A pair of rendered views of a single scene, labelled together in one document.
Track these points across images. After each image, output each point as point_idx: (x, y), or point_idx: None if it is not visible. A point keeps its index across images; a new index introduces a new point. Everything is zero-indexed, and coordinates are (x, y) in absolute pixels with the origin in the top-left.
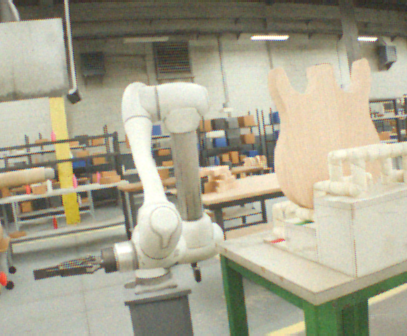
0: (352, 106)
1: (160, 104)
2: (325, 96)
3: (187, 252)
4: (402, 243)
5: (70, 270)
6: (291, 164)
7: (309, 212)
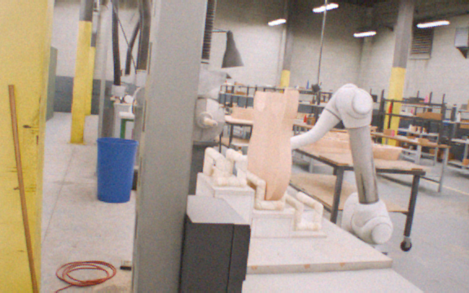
0: (273, 127)
1: (335, 102)
2: (265, 115)
3: (353, 225)
4: None
5: None
6: (249, 154)
7: None
